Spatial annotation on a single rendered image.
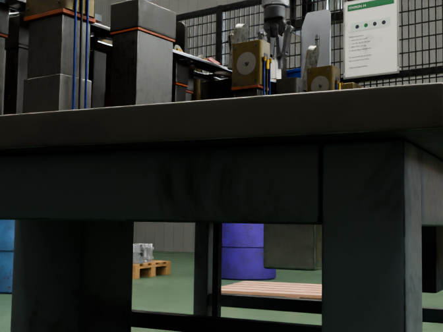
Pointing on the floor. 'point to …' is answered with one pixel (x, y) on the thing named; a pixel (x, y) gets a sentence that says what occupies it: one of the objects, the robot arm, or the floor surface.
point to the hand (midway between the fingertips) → (274, 69)
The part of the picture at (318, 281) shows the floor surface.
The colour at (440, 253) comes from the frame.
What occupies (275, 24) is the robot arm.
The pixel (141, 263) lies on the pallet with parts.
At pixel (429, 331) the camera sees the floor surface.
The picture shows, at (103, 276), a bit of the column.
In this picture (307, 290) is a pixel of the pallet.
